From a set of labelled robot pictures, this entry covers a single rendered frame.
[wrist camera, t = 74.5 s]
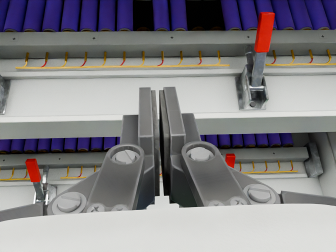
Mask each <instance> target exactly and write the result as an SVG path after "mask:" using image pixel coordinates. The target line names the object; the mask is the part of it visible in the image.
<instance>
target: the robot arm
mask: <svg viewBox="0 0 336 252"><path fill-rule="evenodd" d="M160 159H161V171H162V183H163V195H164V196H169V204H178V205H179V208H164V209H147V207H148V206H149V205H155V197H159V196H160ZM0 252H336V198H335V197H331V196H323V195H315V194H307V193H299V192H291V191H283V190H281V192H280V193H277V192H276V191H275V190H274V189H273V188H271V187H270V186H268V185H266V184H264V183H262V182H260V181H258V180H256V179H254V178H252V177H250V176H248V175H246V174H244V173H242V172H240V171H238V170H236V169H234V168H232V167H230V166H228V165H227V163H226V161H225V160H224V158H223V156H222V155H221V153H220V151H219V150H218V148H217V147H216V146H215V145H213V144H211V143H209V142H206V141H202V140H201V137H200V133H199V130H198V126H197V123H196V119H195V116H194V113H181V109H180V104H179V100H178V95H177V91H176V87H175V86H169V87H163V90H159V123H158V111H157V100H156V90H151V87H139V102H138V114H132V115H123V116H122V124H121V134H120V144H118V145H115V146H113V147H112V148H110V149H109V150H108V152H107V153H106V155H105V158H104V160H103V163H102V165H101V168H100V169H99V170H97V171H96V172H94V173H92V174H91V175H89V176H87V177H86V178H84V179H83V180H81V181H79V182H78V183H76V184H75V185H73V186H71V187H70V188H68V189H67V190H65V191H63V192H62V193H60V194H58V195H57V196H56V197H55V198H53V199H52V200H51V202H50V203H49V204H45V205H44V202H43V201H42V202H37V203H33V204H28V205H23V206H19V207H14V208H9V209H5V210H0Z"/></svg>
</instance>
